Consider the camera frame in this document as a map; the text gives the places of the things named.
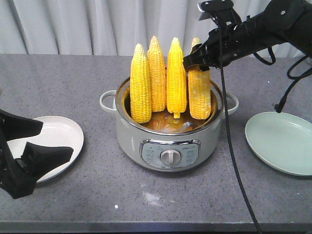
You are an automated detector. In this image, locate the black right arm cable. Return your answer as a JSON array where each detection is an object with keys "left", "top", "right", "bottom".
[{"left": 217, "top": 12, "right": 263, "bottom": 234}]

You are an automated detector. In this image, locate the bright yellow corn cob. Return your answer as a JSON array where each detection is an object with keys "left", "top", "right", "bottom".
[{"left": 166, "top": 37, "right": 187, "bottom": 119}]

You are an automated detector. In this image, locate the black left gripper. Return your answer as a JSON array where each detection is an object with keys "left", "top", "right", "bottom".
[{"left": 0, "top": 110, "right": 74, "bottom": 199}]

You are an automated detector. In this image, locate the white round plate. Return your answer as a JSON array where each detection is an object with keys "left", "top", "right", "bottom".
[{"left": 7, "top": 116, "right": 84, "bottom": 183}]

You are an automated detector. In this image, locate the light green electric cooking pot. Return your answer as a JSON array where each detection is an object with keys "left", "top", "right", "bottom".
[{"left": 99, "top": 79, "right": 239, "bottom": 172}]

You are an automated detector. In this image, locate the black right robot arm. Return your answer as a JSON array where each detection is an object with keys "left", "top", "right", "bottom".
[{"left": 183, "top": 0, "right": 312, "bottom": 71}]

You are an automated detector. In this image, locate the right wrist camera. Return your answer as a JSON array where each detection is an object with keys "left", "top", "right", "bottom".
[{"left": 197, "top": 0, "right": 242, "bottom": 25}]

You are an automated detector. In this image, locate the white-speckled yellow corn cob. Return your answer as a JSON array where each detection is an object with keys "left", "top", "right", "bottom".
[{"left": 188, "top": 37, "right": 212, "bottom": 120}]

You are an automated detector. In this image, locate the grey pleated curtain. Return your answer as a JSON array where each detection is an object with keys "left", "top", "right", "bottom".
[{"left": 0, "top": 0, "right": 312, "bottom": 59}]

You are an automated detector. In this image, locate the orange-yellow corn cob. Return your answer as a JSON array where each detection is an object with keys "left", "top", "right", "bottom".
[{"left": 147, "top": 36, "right": 166, "bottom": 112}]

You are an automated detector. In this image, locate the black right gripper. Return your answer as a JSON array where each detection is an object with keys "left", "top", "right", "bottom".
[{"left": 183, "top": 20, "right": 258, "bottom": 72}]

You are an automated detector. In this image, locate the light green round plate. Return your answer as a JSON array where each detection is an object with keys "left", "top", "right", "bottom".
[{"left": 245, "top": 112, "right": 312, "bottom": 176}]

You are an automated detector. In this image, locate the pale yellow corn cob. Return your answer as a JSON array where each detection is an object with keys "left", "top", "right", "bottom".
[{"left": 130, "top": 43, "right": 152, "bottom": 123}]

